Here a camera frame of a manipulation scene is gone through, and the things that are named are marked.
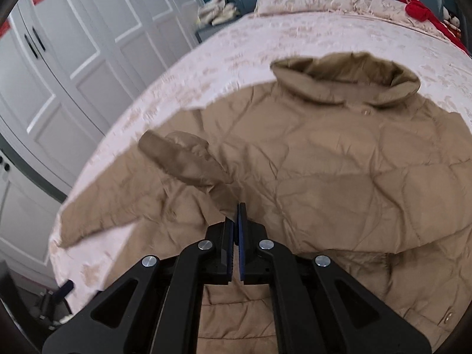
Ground blue bedside table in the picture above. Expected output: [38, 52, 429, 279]
[195, 20, 235, 43]

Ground pile of pale cloths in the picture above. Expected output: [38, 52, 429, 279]
[197, 0, 240, 28]

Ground white panelled wardrobe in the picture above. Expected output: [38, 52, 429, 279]
[1, 0, 201, 285]

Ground tan quilted puffer coat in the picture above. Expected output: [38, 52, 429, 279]
[60, 53, 471, 349]

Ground red plush toy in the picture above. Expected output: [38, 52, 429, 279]
[399, 0, 470, 54]

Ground floral pink pillow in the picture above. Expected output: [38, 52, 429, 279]
[254, 0, 446, 39]

